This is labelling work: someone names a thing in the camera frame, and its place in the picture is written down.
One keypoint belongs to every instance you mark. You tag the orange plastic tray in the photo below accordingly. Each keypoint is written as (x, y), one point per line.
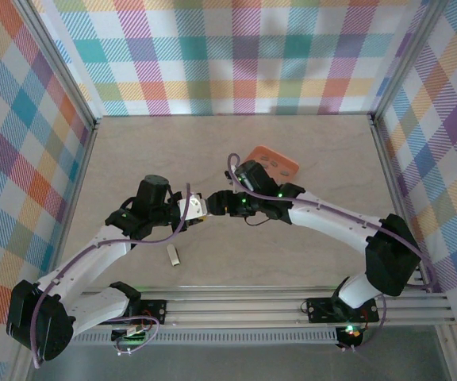
(259, 152)

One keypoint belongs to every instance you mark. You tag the small grey stapler part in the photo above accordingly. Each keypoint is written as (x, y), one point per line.
(173, 256)

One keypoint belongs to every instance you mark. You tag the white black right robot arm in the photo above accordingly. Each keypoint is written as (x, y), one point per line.
(331, 222)

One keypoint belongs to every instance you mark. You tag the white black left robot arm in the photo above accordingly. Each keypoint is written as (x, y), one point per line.
(93, 254)

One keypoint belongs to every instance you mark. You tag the aluminium frame floor rail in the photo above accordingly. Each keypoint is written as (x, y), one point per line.
(81, 174)
(390, 178)

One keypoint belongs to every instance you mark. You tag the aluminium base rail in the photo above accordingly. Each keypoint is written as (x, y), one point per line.
(236, 309)

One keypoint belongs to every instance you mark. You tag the aluminium frame post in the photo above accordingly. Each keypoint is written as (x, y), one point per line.
(60, 71)
(408, 59)

